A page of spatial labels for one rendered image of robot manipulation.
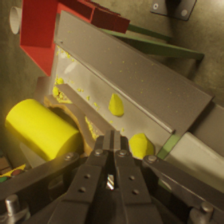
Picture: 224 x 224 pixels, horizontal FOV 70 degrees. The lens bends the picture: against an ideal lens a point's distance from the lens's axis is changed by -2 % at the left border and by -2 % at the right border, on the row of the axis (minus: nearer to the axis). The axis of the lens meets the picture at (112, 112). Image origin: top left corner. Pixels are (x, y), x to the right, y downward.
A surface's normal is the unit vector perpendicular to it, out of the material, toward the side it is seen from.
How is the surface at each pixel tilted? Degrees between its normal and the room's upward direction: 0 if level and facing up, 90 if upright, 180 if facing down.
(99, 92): 0
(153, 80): 0
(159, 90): 0
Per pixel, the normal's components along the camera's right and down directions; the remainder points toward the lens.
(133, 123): -0.66, 0.21
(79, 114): 0.33, -0.78
